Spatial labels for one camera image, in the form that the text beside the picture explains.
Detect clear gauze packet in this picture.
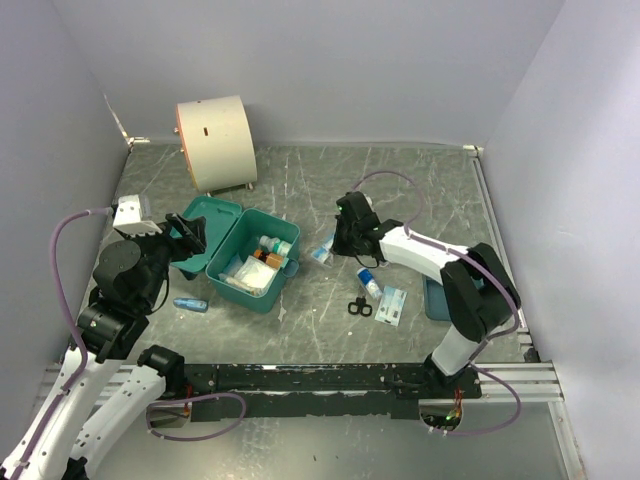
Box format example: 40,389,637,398
233,256,278,296

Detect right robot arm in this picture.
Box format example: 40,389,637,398
332,191,521,398

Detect teal medicine kit box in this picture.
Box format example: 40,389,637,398
172,196,300,314

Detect blue white wipes packet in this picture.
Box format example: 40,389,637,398
311,233,334,267

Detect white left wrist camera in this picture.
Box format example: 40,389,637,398
113,194,162,237

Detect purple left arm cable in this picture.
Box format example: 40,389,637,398
0,206,119,476

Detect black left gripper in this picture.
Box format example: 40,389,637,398
121,210,207,308

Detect metal corner bracket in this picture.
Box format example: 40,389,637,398
126,136,150,150

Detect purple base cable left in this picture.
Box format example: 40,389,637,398
144,392,247,442

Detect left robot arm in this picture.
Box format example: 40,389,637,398
1,207,206,479

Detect teal divided tray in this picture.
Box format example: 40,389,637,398
423,276,451,322

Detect black scissors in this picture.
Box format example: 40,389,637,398
347,286,373,317

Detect brown bottle orange cap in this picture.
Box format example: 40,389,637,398
253,249,286,270

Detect blue transparent small bottle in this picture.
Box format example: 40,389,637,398
173,298,209,313

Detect black mounting base rail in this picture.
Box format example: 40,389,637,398
185,363,481,422

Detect aluminium frame rail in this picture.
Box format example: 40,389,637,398
38,363,565,406

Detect cream cylindrical cabinet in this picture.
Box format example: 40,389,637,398
176,95,258,193

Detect white disinfectant bottle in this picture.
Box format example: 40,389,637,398
259,235,292,257

